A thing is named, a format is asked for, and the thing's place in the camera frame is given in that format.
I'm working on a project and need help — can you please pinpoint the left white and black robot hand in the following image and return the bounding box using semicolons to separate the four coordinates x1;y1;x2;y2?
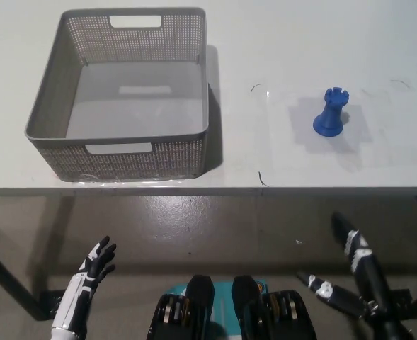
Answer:
51;236;118;331

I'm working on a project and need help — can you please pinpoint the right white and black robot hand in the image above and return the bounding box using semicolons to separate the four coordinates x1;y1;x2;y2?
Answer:
297;212;393;322

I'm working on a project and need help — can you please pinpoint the blue rook chess piece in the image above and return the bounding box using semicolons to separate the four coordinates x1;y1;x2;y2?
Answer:
312;86;348;137

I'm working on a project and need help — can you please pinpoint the black metal table leg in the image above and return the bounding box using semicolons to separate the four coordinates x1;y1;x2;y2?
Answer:
0;240;64;320

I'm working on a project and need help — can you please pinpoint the clear plastic sheet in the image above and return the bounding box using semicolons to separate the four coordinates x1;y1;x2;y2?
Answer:
264;88;417;187

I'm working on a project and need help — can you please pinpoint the grey perforated plastic basket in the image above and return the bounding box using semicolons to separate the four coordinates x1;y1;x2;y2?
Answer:
23;6;210;183

